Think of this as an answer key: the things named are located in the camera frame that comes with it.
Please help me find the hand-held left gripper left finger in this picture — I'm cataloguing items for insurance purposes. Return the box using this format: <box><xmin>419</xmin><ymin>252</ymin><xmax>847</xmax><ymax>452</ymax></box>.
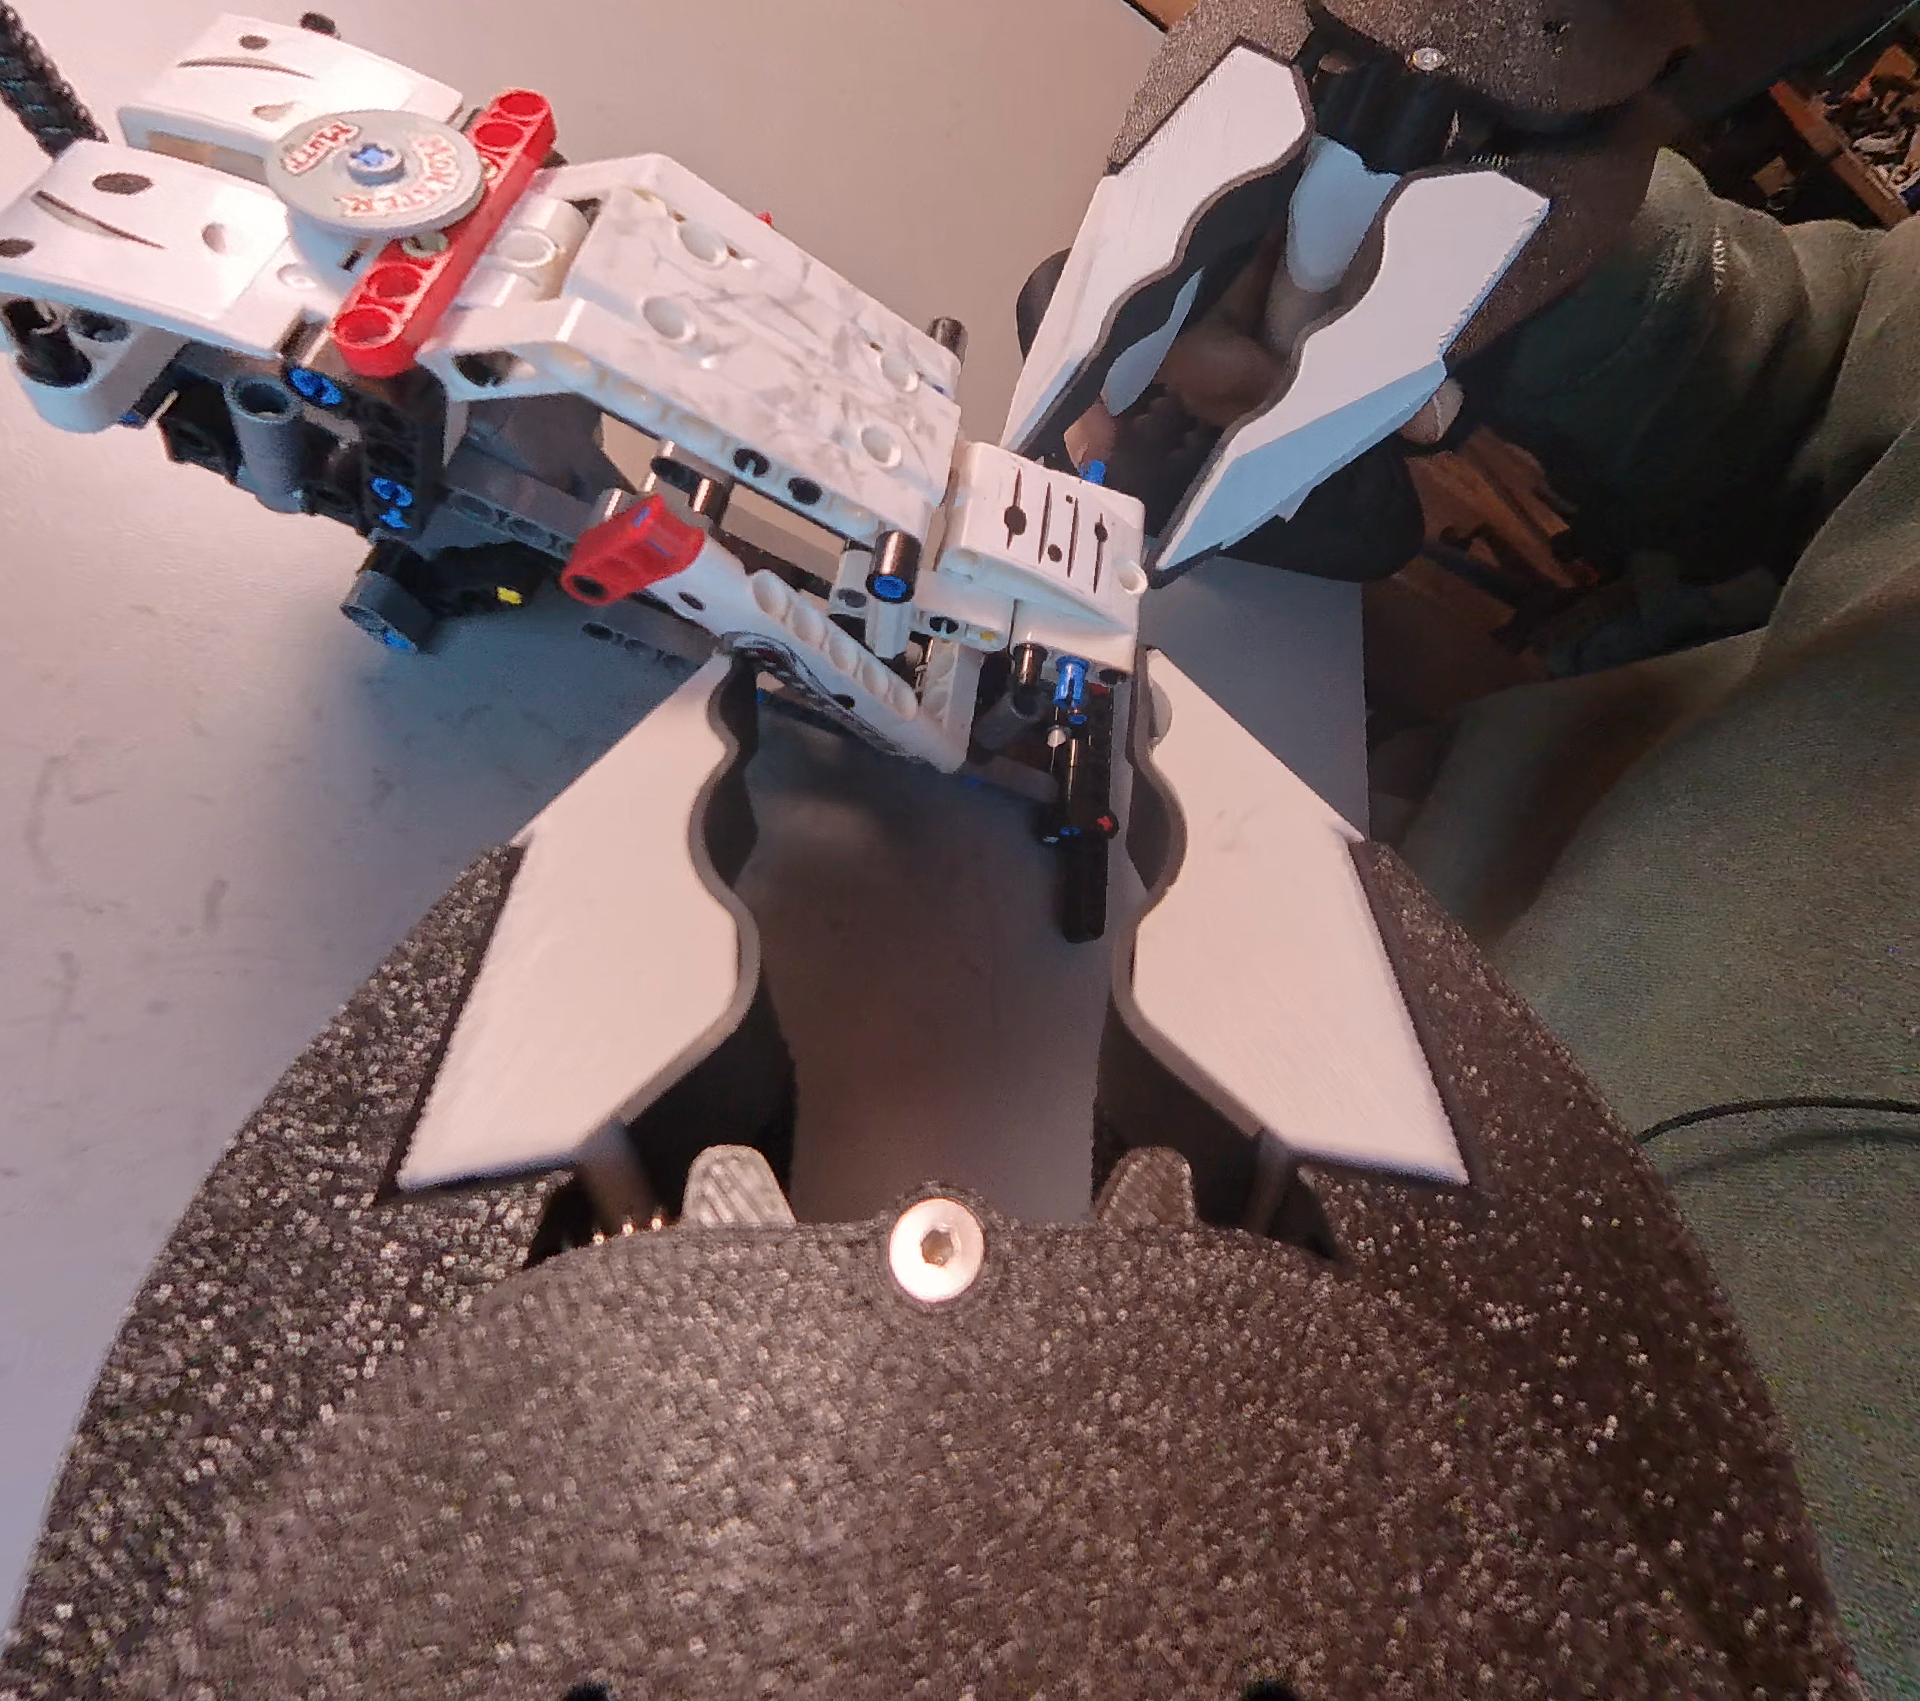
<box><xmin>393</xmin><ymin>659</ymin><xmax>796</xmax><ymax>1236</ymax></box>

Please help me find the person's right hand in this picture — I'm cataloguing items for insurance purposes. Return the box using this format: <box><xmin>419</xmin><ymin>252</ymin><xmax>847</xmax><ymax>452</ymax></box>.
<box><xmin>1146</xmin><ymin>288</ymin><xmax>1309</xmax><ymax>438</ymax></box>

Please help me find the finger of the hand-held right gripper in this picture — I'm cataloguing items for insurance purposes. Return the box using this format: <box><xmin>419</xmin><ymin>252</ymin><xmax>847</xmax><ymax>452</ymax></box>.
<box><xmin>1151</xmin><ymin>163</ymin><xmax>1554</xmax><ymax>578</ymax></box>
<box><xmin>997</xmin><ymin>43</ymin><xmax>1315</xmax><ymax>458</ymax></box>

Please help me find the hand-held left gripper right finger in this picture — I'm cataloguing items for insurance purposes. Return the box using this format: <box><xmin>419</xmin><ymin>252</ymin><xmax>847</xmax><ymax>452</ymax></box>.
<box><xmin>1091</xmin><ymin>649</ymin><xmax>1471</xmax><ymax>1236</ymax></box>

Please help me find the white brick toy truck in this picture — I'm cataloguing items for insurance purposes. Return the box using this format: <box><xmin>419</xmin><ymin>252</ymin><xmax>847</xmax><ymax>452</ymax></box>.
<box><xmin>0</xmin><ymin>0</ymin><xmax>1157</xmax><ymax>945</ymax></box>

